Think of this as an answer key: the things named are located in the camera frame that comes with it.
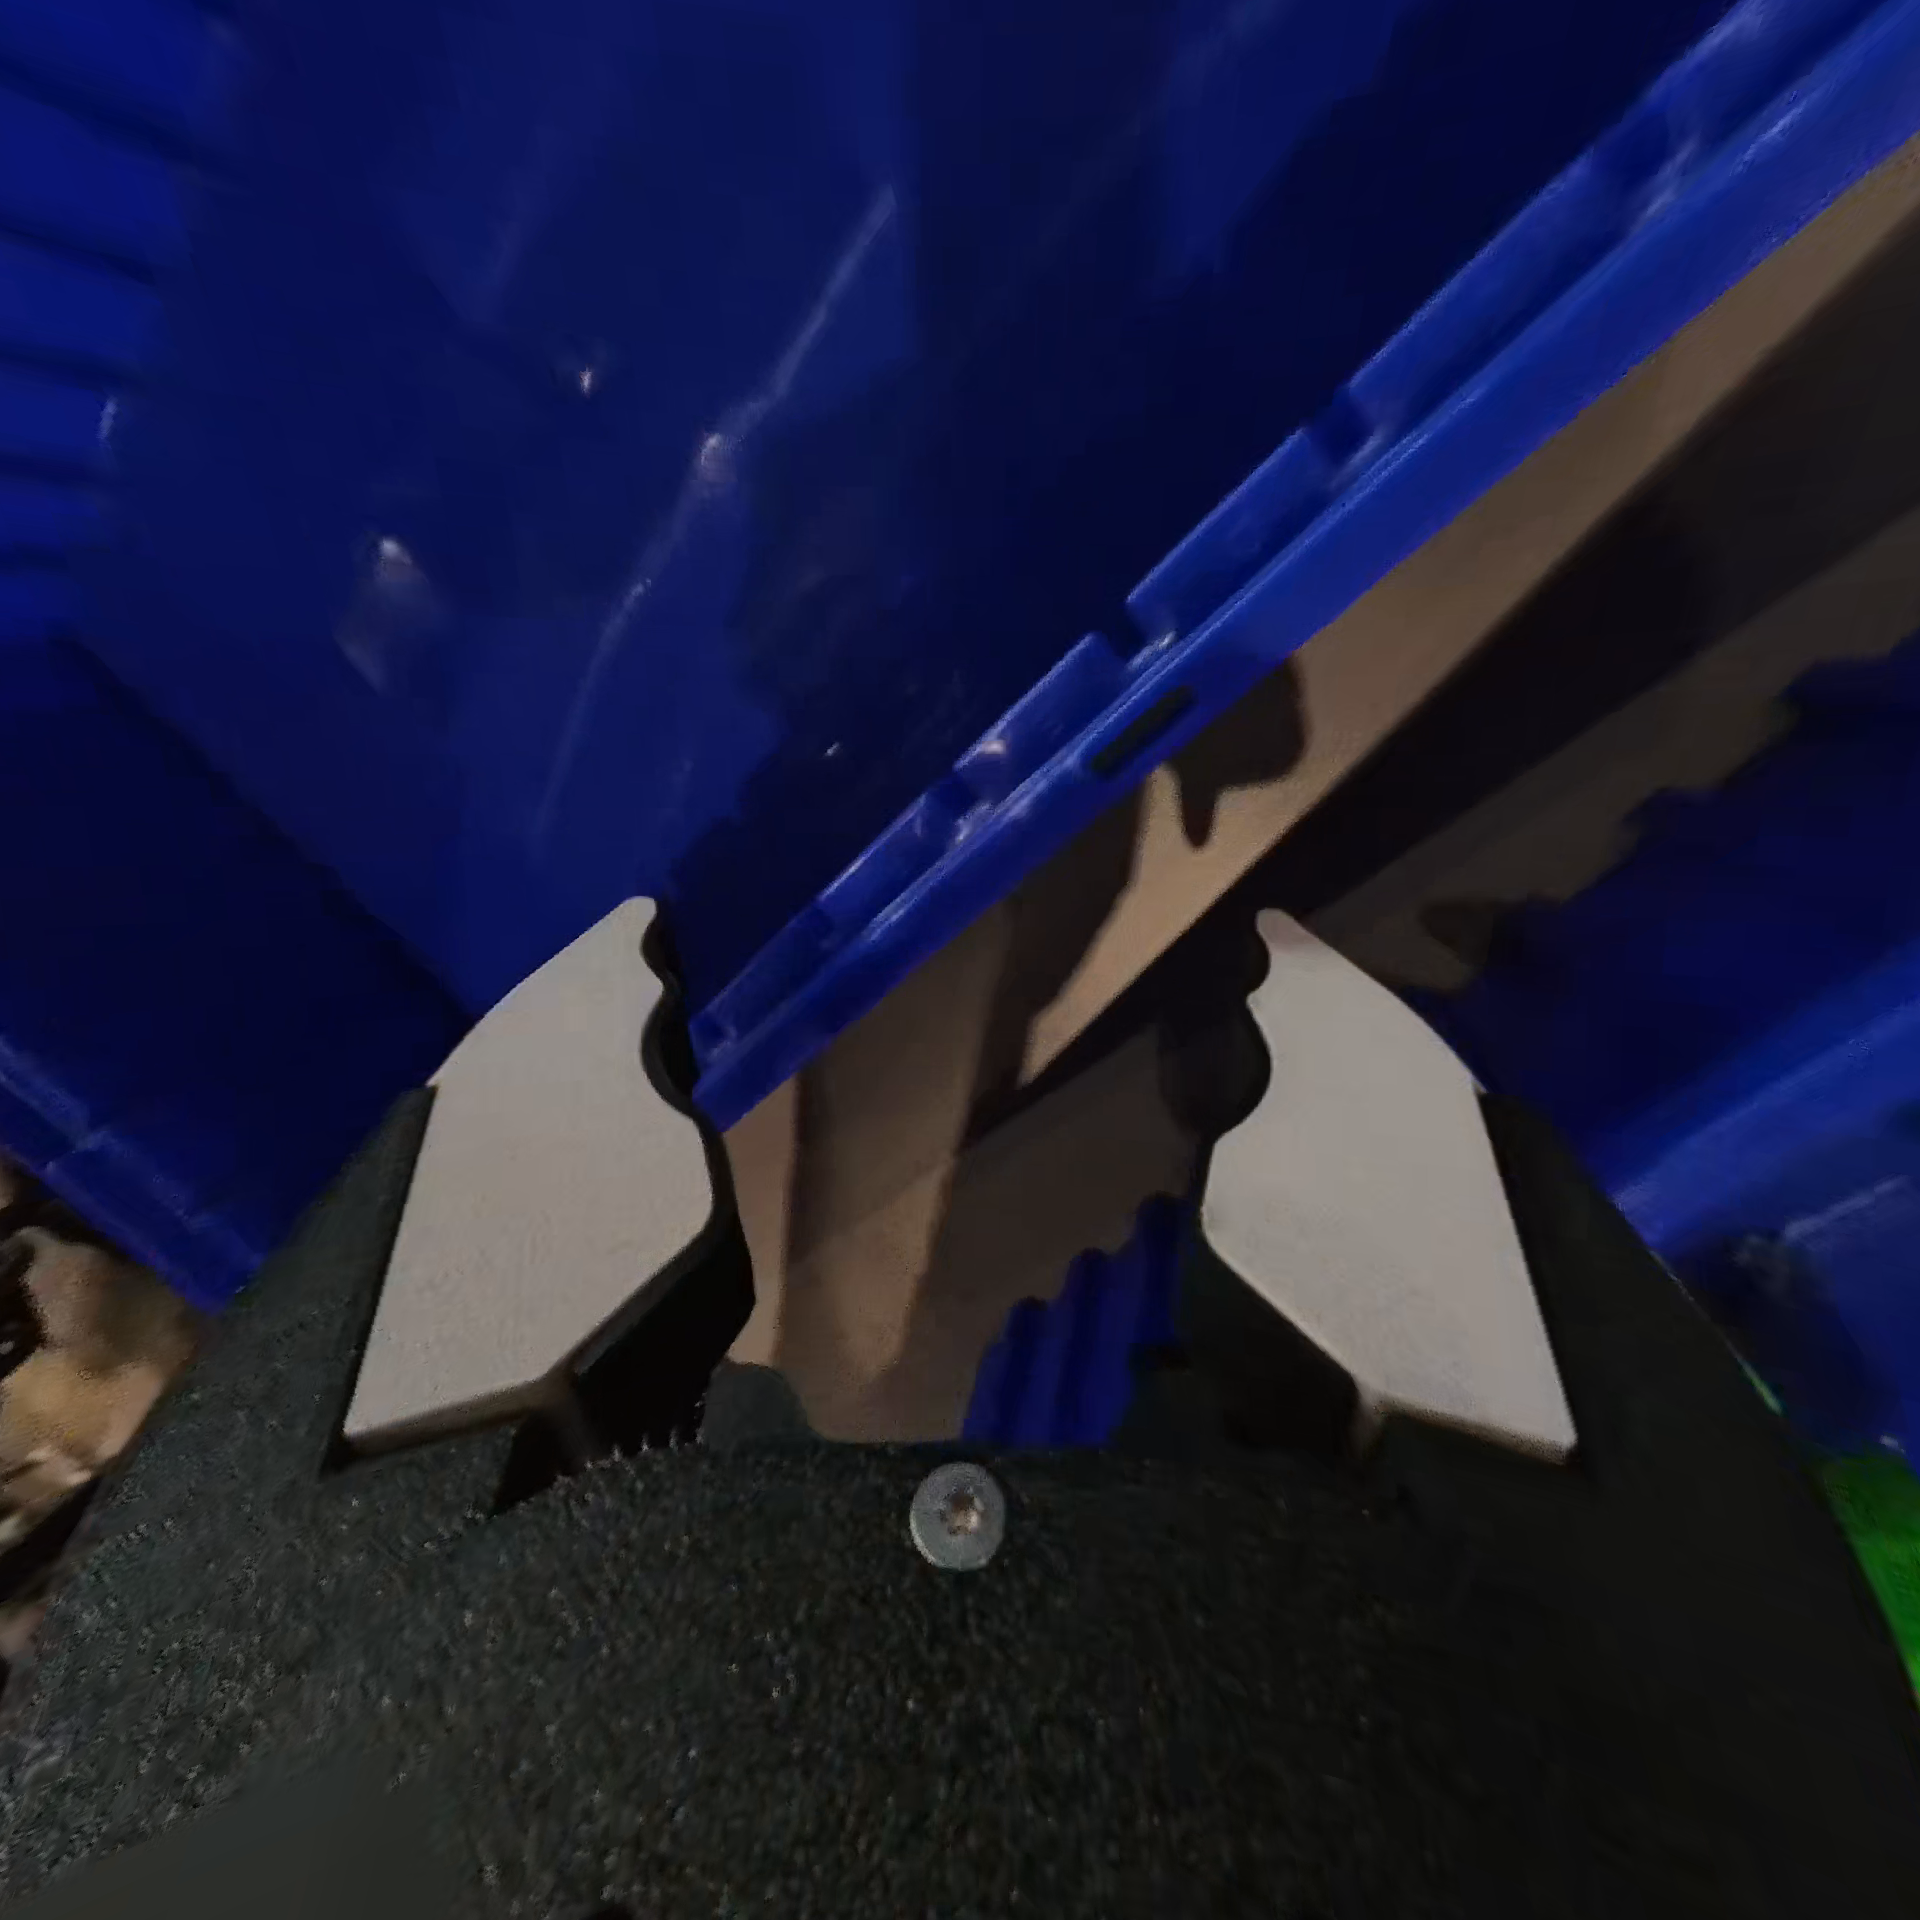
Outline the green mega block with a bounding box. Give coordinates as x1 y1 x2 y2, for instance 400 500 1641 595
1739 1338 1920 1704

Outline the blue bin with blocks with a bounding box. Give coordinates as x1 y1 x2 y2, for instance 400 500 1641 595
959 622 1920 1517

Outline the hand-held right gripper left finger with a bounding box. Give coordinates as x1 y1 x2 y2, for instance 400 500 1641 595
339 895 756 1479

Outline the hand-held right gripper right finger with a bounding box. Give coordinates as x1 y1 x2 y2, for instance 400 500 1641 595
1192 905 1583 1479

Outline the blue plastic bin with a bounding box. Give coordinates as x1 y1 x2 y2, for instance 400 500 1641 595
0 0 1920 1314

